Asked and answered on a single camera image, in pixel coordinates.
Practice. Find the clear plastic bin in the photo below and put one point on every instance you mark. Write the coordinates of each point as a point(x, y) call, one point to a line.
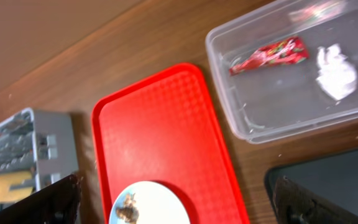
point(275, 102)

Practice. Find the black plastic tray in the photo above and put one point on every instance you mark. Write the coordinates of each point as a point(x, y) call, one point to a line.
point(333, 177)

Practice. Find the yellow plastic cup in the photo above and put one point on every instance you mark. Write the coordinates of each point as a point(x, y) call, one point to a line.
point(10, 179)

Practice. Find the food scraps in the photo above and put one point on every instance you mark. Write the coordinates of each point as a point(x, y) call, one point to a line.
point(128, 212)

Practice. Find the light blue plate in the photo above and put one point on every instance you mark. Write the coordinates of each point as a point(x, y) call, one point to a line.
point(156, 204)

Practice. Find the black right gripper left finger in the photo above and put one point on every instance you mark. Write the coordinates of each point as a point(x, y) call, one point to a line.
point(56, 204)

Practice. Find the grey dishwasher rack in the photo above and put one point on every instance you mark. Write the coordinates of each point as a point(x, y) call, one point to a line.
point(40, 142)

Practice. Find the white napkin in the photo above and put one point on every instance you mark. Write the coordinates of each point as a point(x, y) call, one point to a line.
point(337, 77)

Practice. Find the red snack wrapper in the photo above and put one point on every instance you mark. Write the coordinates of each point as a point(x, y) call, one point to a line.
point(285, 52)

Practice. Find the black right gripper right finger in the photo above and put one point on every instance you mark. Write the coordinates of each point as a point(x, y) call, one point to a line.
point(294, 204)

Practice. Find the red plastic tray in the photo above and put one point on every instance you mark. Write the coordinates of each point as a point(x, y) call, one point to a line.
point(164, 128)

